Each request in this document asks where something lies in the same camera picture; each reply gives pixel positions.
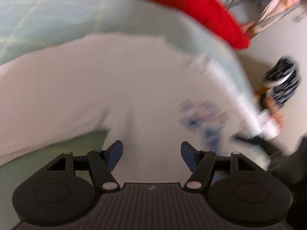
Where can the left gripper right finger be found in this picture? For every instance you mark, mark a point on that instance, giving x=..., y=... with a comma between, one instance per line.
x=201, y=165

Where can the navy star patterned garment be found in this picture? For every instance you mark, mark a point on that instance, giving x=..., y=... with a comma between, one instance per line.
x=282, y=80

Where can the white printed t-shirt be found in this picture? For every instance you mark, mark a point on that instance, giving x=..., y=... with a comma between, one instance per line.
x=140, y=89

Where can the pink cloth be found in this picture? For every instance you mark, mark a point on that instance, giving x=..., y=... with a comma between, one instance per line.
x=267, y=102

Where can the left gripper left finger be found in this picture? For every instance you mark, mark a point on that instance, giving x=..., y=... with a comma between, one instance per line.
x=102, y=163

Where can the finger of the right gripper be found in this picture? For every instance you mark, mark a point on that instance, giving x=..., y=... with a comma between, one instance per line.
x=254, y=140

